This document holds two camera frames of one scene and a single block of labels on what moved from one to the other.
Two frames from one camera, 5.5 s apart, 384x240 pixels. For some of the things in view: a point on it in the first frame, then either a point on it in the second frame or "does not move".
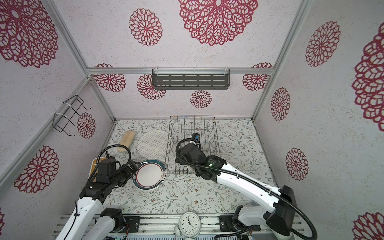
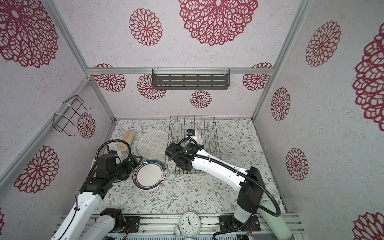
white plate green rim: (151, 175) does not move
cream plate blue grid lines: (154, 144) does not move
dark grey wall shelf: (191, 78) does not move
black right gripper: (178, 155) to (200, 147)
